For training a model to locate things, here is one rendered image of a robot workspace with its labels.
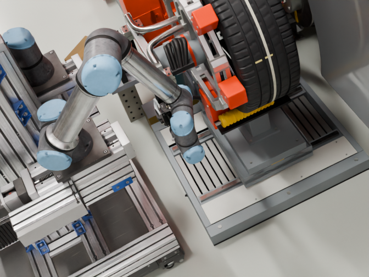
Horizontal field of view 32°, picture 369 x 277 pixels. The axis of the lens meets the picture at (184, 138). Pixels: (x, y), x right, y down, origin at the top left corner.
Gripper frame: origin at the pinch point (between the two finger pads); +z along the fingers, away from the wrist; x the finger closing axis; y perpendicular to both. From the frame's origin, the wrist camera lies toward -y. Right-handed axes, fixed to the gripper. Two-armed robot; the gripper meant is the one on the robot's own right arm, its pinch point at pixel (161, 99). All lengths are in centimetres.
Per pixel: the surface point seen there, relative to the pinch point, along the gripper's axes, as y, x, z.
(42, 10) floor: -83, 29, 216
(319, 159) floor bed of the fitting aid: -75, -60, -5
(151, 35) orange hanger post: -22, -15, 65
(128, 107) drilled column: -72, 8, 79
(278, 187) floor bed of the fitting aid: -75, -36, -9
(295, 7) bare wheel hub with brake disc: 0, -67, 15
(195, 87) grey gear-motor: -48, -24, 47
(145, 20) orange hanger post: -12, -14, 65
